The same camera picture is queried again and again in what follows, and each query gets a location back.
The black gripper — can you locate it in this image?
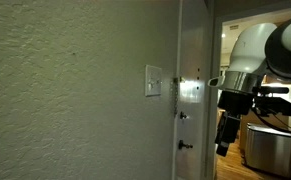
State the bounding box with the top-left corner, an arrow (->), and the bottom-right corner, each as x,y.
214,90 -> 256,158

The stainless steel trash can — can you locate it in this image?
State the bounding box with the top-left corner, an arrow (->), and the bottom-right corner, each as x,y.
243,122 -> 291,178

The white door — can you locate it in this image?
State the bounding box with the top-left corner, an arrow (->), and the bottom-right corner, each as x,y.
171,0 -> 217,180

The dark door lever handle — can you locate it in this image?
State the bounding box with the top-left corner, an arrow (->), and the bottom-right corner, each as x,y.
177,139 -> 194,151

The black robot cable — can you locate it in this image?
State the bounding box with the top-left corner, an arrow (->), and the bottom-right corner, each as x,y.
250,105 -> 291,135

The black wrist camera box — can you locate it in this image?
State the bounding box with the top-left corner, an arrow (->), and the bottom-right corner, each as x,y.
252,85 -> 291,117

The brass door chain lock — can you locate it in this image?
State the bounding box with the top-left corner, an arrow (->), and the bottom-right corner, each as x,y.
169,76 -> 186,117

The white double switch wall plate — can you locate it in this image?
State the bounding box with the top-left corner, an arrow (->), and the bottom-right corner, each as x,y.
144,64 -> 163,98

